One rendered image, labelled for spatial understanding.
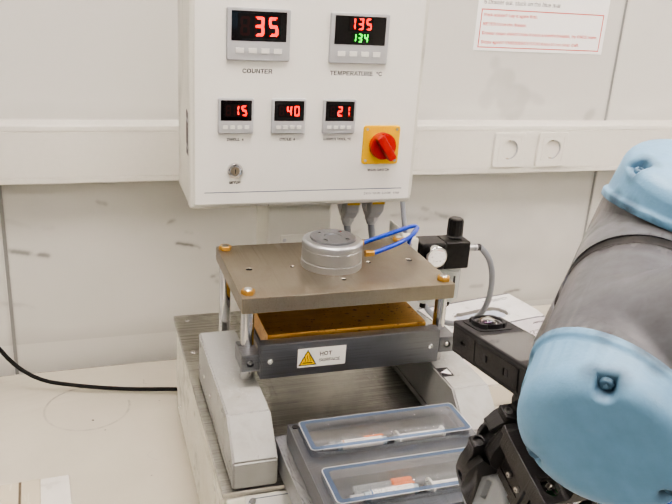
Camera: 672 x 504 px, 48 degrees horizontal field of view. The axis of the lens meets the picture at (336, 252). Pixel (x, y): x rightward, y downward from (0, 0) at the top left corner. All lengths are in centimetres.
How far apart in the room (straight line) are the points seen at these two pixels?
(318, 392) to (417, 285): 22
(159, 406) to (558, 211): 94
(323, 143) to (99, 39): 46
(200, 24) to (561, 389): 78
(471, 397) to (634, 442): 64
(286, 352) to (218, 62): 38
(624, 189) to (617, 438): 14
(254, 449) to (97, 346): 70
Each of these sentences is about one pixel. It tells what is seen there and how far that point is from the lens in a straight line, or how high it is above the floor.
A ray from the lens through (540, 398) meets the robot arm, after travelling 32.
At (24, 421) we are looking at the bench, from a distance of 135.
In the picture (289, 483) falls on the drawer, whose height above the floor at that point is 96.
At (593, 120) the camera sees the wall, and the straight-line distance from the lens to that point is 171.
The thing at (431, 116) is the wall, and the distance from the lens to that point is 151.
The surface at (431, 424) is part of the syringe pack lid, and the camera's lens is 85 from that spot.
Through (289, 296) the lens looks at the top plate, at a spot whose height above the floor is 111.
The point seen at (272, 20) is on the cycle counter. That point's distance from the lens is 101.
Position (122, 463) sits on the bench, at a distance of 122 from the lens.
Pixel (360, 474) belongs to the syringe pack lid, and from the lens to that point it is 77.
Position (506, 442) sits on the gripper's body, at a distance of 53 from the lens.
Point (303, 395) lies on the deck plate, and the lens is 103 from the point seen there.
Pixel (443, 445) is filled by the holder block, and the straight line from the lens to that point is 84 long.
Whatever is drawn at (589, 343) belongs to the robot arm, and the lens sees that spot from 32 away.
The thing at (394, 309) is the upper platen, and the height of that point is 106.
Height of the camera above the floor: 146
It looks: 20 degrees down
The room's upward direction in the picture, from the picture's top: 4 degrees clockwise
